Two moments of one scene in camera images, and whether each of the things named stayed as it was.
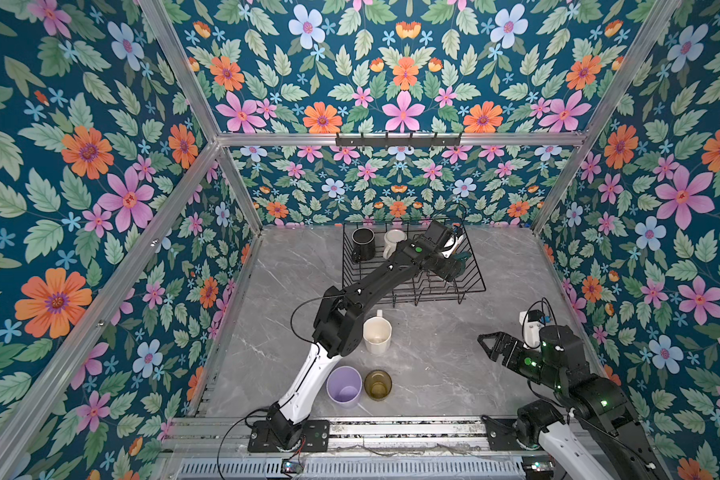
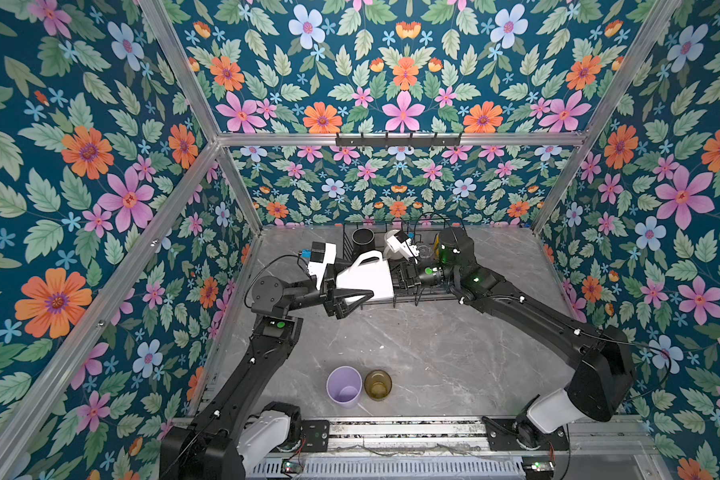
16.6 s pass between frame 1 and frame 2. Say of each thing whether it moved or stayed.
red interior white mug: stayed
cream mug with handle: moved
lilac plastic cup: stayed
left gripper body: moved
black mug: stayed
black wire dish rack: stayed
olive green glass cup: stayed
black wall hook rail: stayed
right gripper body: moved
